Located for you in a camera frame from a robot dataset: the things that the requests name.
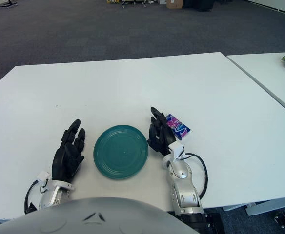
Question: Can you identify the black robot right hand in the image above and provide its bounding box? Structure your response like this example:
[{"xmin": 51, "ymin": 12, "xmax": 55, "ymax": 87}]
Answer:
[{"xmin": 146, "ymin": 106, "xmax": 177, "ymax": 156}]

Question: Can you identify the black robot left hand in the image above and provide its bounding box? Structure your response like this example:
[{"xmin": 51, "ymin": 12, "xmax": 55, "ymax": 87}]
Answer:
[{"xmin": 52, "ymin": 118, "xmax": 86, "ymax": 184}]

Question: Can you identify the purple blue gum pack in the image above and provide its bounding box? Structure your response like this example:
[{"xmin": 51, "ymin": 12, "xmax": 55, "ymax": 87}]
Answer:
[{"xmin": 165, "ymin": 113, "xmax": 191, "ymax": 141}]

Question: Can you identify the green round plate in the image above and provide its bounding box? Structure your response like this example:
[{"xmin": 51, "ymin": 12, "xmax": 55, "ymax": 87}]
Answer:
[{"xmin": 93, "ymin": 124, "xmax": 149, "ymax": 181}]

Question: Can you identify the cardboard box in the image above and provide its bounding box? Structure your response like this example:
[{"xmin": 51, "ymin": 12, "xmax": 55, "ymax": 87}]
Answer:
[{"xmin": 166, "ymin": 0, "xmax": 183, "ymax": 9}]

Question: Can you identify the black cabinet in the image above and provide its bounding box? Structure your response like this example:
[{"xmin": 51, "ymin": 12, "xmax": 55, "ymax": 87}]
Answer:
[{"xmin": 183, "ymin": 0, "xmax": 218, "ymax": 12}]

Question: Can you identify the black stand base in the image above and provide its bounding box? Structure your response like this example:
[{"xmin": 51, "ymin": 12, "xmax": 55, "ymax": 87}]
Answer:
[{"xmin": 0, "ymin": 0, "xmax": 18, "ymax": 10}]

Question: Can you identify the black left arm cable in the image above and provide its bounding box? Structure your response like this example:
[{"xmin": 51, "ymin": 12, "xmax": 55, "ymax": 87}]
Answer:
[{"xmin": 24, "ymin": 179, "xmax": 42, "ymax": 215}]

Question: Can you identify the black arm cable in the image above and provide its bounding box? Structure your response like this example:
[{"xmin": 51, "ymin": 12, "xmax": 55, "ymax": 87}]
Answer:
[
  {"xmin": 24, "ymin": 179, "xmax": 42, "ymax": 215},
  {"xmin": 181, "ymin": 153, "xmax": 208, "ymax": 199}
]

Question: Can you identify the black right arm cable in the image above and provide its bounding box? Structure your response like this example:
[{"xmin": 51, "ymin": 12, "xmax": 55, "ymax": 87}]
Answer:
[{"xmin": 181, "ymin": 153, "xmax": 208, "ymax": 199}]

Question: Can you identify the grey table frame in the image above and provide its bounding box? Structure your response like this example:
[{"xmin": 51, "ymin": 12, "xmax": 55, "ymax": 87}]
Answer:
[{"xmin": 222, "ymin": 195, "xmax": 285, "ymax": 216}]

